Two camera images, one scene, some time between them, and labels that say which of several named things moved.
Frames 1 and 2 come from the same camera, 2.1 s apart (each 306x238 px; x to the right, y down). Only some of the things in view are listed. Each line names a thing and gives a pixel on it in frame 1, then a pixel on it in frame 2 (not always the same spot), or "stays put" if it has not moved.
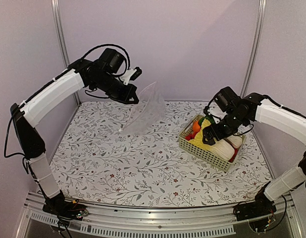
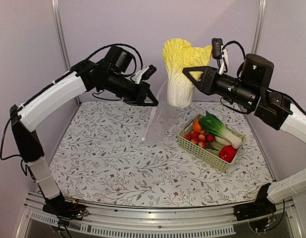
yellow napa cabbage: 223,148 to 178,54
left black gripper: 131,90 to 139,99
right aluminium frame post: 255,44 stays put
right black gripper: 219,135 to 206,82
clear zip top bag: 149,109 to 163,121
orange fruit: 196,126 stays put
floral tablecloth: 128,154 stays put
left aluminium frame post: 55,5 stays put
